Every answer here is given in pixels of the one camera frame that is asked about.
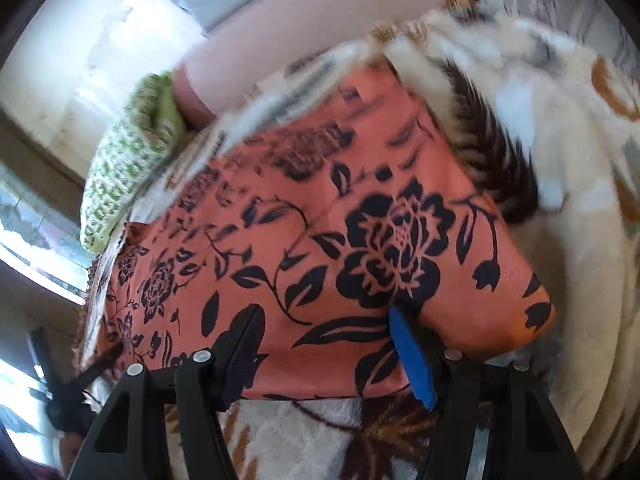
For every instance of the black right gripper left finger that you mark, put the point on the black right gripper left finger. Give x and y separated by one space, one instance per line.
208 384

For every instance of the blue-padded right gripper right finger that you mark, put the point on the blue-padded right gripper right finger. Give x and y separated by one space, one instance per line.
438 381

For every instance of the orange black floral garment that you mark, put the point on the orange black floral garment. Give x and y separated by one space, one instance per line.
320 226

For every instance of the green white patterned pillow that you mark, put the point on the green white patterned pillow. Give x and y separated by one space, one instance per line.
144 136

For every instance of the cream leaf-print fleece blanket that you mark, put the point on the cream leaf-print fleece blanket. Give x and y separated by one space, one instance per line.
549 131

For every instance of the pink bolster pillow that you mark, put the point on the pink bolster pillow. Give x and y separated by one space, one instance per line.
267 35

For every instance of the window with frame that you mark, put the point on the window with frame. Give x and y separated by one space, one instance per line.
40 243

